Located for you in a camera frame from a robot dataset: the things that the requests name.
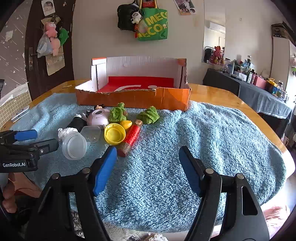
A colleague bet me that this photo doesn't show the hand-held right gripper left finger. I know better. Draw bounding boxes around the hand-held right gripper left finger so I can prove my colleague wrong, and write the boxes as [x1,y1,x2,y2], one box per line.
[25,146,117,241]

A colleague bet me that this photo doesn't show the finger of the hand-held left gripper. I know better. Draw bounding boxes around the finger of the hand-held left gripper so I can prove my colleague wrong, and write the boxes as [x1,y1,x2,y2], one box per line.
[0,129,38,145]
[0,138,59,160]

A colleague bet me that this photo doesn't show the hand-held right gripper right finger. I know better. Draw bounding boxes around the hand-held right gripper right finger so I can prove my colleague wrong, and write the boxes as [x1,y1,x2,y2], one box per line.
[179,146,270,241]

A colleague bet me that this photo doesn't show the clear round plastic cup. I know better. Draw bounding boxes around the clear round plastic cup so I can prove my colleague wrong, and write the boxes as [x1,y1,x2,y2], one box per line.
[61,133,88,160]

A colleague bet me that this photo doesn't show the yellow plastic lid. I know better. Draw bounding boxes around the yellow plastic lid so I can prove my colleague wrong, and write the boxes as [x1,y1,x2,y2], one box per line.
[104,123,126,146]

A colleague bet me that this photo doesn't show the clear square plastic container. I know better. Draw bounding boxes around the clear square plastic container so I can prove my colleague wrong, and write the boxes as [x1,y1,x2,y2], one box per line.
[80,126,101,144]

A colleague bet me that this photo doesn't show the red cylinder with wooden ends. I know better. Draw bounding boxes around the red cylinder with wooden ends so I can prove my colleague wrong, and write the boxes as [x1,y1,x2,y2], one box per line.
[117,119,143,157]

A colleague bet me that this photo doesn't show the pink round device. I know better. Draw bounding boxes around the pink round device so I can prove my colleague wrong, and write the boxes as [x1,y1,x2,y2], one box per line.
[87,108,111,130]

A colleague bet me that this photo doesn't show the green yarn cabbage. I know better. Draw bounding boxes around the green yarn cabbage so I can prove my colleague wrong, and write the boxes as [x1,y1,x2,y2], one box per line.
[109,103,129,123]
[136,106,160,125]

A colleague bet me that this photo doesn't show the cartoon figurine with black hair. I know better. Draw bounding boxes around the cartoon figurine with black hair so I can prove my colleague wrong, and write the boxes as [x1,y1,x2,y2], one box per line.
[85,105,107,117]

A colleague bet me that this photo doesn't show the orange cardboard box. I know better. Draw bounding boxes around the orange cardboard box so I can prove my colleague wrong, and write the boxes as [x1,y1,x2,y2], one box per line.
[75,56,192,112]

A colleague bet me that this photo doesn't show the person's left hand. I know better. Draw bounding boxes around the person's left hand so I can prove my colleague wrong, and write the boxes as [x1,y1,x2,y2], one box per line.
[2,173,26,214]

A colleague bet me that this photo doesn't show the white round gadget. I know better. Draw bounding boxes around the white round gadget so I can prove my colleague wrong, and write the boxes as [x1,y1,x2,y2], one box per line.
[11,105,30,123]

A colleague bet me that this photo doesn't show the yellow grid tiled cabinet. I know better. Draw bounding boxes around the yellow grid tiled cabinet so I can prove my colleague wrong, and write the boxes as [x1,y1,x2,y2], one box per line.
[0,88,31,121]

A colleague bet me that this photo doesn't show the blue terry towel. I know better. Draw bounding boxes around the blue terry towel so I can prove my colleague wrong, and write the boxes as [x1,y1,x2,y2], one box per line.
[5,93,287,233]

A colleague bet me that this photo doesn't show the dark brown door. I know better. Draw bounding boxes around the dark brown door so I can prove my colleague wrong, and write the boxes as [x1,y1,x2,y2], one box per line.
[24,0,77,101]

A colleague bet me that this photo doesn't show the plush toys on door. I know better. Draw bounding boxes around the plush toys on door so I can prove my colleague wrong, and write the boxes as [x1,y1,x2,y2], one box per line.
[42,15,65,76]

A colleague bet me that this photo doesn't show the clear plastic bag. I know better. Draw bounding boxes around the clear plastic bag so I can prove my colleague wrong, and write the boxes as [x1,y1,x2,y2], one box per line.
[36,32,53,58]

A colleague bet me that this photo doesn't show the pale pink plush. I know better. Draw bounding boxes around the pale pink plush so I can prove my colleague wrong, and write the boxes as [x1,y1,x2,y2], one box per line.
[50,37,61,57]

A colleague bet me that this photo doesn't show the red printed sheet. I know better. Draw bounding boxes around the red printed sheet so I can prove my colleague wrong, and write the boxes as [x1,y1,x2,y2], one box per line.
[97,76,174,93]

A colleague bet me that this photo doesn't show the cluttered side table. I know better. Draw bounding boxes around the cluttered side table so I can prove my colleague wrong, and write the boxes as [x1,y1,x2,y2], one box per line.
[203,68,293,139]

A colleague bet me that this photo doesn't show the green plush toy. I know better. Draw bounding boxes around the green plush toy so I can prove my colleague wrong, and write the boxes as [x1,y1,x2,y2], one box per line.
[58,27,70,45]

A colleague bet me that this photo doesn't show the pink pig plush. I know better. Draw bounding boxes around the pink pig plush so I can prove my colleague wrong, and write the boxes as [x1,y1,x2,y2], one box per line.
[45,22,58,37]

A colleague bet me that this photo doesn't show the pink storage box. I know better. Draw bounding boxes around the pink storage box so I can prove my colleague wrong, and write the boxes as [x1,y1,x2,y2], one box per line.
[253,74,267,90]

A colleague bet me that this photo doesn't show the clutter of bottles and boxes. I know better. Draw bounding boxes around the clutter of bottles and boxes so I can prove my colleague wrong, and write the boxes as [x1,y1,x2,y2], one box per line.
[223,55,289,102]

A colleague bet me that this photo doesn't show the pink rabbit plush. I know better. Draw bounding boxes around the pink rabbit plush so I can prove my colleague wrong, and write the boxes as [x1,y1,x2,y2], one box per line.
[209,46,224,64]

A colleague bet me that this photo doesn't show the photo card on door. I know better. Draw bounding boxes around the photo card on door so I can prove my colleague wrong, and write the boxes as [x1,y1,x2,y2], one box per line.
[41,0,56,16]

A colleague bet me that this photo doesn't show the green tote bag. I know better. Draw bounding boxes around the green tote bag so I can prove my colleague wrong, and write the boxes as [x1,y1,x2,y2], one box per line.
[135,0,168,42]

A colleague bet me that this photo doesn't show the black hanging bag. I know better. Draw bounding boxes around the black hanging bag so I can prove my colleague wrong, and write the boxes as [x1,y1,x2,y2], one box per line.
[117,1,142,32]

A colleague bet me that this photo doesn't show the metal door handle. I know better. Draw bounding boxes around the metal door handle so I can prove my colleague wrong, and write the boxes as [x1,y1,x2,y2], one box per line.
[28,47,37,71]

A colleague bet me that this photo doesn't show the wall mirror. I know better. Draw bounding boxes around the wall mirror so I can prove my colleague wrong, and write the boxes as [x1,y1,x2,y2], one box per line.
[201,0,226,66]

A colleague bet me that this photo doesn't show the panda plush keychain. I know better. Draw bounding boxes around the panda plush keychain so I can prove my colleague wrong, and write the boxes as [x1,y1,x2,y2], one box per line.
[131,11,142,24]

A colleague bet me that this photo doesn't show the wall photos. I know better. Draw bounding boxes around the wall photos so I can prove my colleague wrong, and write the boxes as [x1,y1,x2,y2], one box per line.
[173,0,196,15]

